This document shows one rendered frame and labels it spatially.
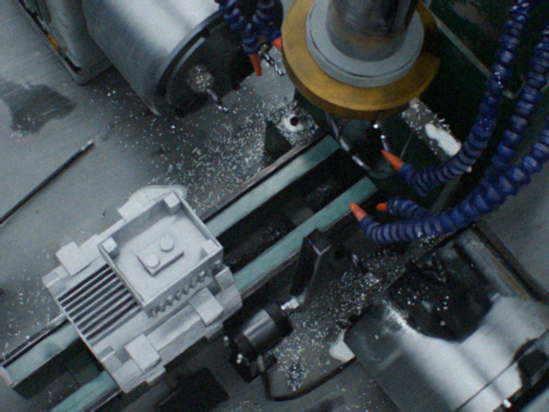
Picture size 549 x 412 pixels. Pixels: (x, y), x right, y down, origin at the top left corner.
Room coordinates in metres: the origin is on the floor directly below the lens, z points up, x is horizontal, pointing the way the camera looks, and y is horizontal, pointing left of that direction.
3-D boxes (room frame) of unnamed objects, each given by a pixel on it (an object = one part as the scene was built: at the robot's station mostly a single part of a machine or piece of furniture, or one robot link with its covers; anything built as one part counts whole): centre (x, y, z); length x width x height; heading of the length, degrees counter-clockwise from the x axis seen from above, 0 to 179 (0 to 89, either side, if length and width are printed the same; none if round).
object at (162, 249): (0.33, 0.13, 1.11); 0.12 x 0.11 x 0.07; 136
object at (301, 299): (0.33, -0.06, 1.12); 0.04 x 0.03 x 0.26; 136
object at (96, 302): (0.30, 0.16, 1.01); 0.20 x 0.19 x 0.19; 136
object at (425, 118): (0.62, -0.16, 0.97); 0.30 x 0.11 x 0.34; 46
